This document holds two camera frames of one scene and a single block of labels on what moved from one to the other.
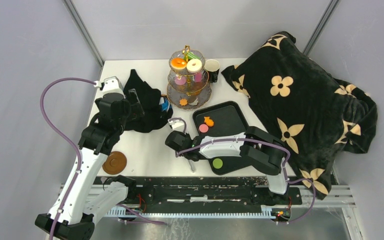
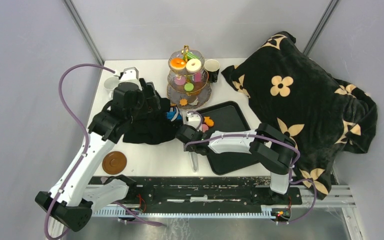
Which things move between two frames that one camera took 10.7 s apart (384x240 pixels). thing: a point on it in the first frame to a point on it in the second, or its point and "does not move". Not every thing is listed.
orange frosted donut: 178,63 does not move
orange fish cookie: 209,122 does not move
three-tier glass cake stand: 188,87 does not move
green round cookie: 217,163 to 188,87
